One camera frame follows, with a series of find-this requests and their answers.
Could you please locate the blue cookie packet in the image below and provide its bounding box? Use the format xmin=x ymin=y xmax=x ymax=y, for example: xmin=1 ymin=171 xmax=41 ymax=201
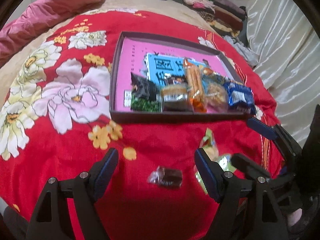
xmin=222 ymin=82 xmax=256 ymax=115

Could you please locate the yellow snack packet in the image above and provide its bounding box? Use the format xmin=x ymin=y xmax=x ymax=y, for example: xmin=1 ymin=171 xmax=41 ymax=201
xmin=201 ymin=67 xmax=231 ymax=85

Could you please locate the orange cracker pack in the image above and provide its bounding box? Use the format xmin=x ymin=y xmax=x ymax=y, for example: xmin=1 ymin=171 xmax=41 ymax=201
xmin=183 ymin=58 xmax=207 ymax=113

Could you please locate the brown cake clear wrapper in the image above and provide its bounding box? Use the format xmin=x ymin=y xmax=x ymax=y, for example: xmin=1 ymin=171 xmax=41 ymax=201
xmin=161 ymin=84 xmax=192 ymax=112

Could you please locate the hand holding other gripper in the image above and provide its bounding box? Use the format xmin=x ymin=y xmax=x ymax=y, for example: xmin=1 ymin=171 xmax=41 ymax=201
xmin=287 ymin=209 xmax=303 ymax=227

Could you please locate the green clear snack packet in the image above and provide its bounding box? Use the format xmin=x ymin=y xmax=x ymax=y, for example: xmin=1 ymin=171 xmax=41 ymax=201
xmin=194 ymin=127 xmax=237 ymax=196

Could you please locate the clear-wrapped golden pastry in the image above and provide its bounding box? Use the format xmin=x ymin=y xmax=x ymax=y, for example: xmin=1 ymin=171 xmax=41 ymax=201
xmin=206 ymin=82 xmax=228 ymax=112

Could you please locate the dark foil-wrapped candy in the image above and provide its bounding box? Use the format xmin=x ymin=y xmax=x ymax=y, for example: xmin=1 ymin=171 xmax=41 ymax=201
xmin=147 ymin=166 xmax=183 ymax=187

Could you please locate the cream satin curtain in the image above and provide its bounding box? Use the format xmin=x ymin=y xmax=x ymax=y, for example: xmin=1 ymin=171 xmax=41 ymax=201
xmin=247 ymin=0 xmax=320 ymax=146

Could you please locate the red floral blanket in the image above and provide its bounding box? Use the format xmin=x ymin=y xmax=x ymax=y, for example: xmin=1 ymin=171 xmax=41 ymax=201
xmin=1 ymin=9 xmax=283 ymax=239

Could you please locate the Snickers bar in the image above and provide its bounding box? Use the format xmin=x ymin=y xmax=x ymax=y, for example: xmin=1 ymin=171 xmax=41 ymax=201
xmin=166 ymin=74 xmax=187 ymax=85

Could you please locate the pile of folded clothes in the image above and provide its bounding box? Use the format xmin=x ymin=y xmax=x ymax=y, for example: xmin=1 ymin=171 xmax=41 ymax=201
xmin=182 ymin=0 xmax=259 ymax=68

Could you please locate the dark shallow box tray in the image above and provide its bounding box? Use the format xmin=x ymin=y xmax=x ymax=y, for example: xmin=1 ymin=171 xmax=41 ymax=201
xmin=110 ymin=31 xmax=248 ymax=123

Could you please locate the black green pea snack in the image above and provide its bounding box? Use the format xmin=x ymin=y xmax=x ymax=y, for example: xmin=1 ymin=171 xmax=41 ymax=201
xmin=130 ymin=73 xmax=162 ymax=112

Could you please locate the pink blue book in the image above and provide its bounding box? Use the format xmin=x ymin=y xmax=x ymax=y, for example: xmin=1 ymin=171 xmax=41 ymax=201
xmin=114 ymin=36 xmax=240 ymax=112

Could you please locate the pink pillow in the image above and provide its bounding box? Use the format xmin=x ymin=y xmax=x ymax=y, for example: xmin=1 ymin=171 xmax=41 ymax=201
xmin=1 ymin=0 xmax=102 ymax=66

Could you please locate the black camera box green light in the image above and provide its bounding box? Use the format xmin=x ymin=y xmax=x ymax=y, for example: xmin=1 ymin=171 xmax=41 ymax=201
xmin=302 ymin=105 xmax=320 ymax=178

